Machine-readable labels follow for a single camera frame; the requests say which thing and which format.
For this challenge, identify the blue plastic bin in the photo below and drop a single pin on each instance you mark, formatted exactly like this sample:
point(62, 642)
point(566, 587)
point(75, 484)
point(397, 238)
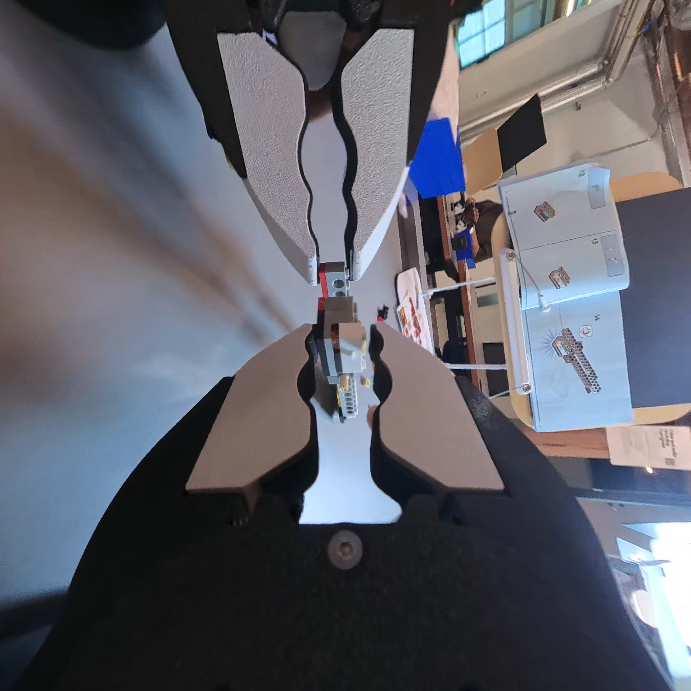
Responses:
point(437, 156)
point(465, 249)

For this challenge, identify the sticker sheet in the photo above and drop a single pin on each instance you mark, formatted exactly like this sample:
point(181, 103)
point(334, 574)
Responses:
point(413, 321)

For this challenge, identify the instruction booklet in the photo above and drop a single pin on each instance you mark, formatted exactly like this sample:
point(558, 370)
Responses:
point(561, 237)

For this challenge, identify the white book stand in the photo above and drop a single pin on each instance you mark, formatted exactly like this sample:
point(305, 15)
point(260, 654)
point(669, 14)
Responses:
point(516, 324)

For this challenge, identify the person's right hand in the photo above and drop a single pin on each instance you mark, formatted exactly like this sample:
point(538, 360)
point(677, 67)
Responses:
point(371, 415)

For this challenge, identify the grey lego beam frame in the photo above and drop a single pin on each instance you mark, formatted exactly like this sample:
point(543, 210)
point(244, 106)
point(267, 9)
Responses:
point(334, 278)

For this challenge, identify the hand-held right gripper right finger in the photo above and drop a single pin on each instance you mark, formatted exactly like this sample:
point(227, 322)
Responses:
point(432, 426)

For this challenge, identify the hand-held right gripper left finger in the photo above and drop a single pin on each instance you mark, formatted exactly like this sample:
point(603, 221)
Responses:
point(253, 426)

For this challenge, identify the window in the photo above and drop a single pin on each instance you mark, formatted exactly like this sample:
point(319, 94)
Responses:
point(480, 32)

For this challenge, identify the black square panel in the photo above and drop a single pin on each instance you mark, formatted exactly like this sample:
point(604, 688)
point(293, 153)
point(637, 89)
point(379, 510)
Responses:
point(521, 132)

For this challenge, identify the silver ventilation pipe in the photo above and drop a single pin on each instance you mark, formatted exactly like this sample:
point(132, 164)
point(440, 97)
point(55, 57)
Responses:
point(540, 94)

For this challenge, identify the white paper sheet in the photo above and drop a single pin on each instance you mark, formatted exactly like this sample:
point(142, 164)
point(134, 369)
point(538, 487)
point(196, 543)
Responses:
point(637, 448)

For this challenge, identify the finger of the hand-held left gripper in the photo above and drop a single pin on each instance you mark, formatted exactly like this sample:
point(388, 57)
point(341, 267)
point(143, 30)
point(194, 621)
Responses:
point(378, 135)
point(264, 135)

